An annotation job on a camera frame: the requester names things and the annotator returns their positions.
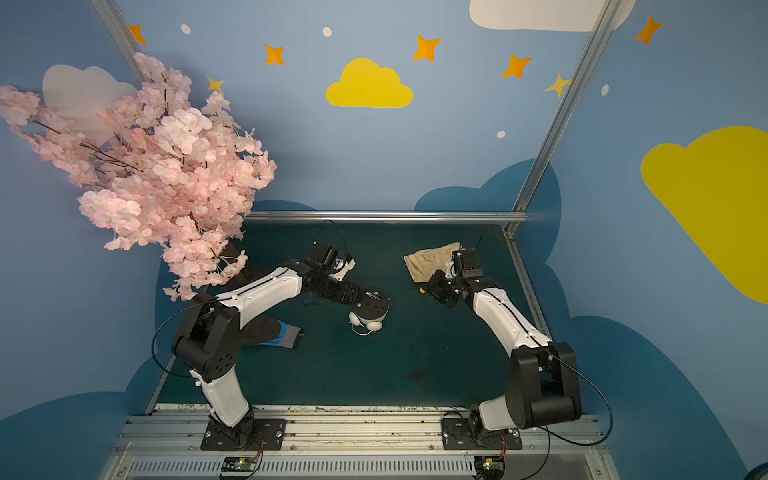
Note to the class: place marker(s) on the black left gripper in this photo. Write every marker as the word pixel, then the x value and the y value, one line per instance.
pixel 358 297

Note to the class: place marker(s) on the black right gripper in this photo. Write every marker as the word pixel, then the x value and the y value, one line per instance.
pixel 442 289

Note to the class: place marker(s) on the white round alarm clock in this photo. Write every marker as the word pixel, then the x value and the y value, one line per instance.
pixel 368 313

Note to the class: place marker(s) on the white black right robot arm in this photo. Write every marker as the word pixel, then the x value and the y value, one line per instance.
pixel 542 386

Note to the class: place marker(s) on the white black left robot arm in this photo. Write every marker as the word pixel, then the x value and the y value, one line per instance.
pixel 215 328

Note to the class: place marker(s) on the cream work glove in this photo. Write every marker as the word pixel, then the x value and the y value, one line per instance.
pixel 423 264

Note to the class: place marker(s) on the grey blue sock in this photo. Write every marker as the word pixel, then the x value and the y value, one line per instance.
pixel 267 331

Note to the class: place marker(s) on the right controller circuit board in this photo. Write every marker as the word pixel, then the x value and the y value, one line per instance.
pixel 489 468

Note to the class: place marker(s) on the controller circuit board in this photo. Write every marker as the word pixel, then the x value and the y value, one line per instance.
pixel 237 467
pixel 489 468

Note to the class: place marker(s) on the left controller circuit board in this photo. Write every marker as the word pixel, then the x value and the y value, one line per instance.
pixel 237 467

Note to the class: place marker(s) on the pink cherry blossom tree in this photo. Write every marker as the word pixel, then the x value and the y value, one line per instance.
pixel 168 173

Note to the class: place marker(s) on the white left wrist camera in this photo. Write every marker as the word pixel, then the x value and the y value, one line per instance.
pixel 341 266

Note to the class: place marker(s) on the aluminium back rail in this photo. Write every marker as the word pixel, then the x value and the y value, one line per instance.
pixel 420 217

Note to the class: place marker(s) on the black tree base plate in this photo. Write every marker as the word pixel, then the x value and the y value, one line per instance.
pixel 246 274

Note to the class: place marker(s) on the aluminium front mounting rail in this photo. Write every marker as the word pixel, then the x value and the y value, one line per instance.
pixel 352 442

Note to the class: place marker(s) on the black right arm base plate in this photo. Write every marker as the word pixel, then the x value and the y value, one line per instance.
pixel 459 433

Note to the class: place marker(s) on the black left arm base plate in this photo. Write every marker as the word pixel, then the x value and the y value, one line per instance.
pixel 264 435

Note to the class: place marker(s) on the aluminium corner post right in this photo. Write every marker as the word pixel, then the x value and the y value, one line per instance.
pixel 585 66

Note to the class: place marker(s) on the aluminium corner post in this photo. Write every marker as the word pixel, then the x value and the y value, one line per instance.
pixel 118 28
pixel 585 66

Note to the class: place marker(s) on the aluminium corner post left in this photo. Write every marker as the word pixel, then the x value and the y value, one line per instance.
pixel 118 28

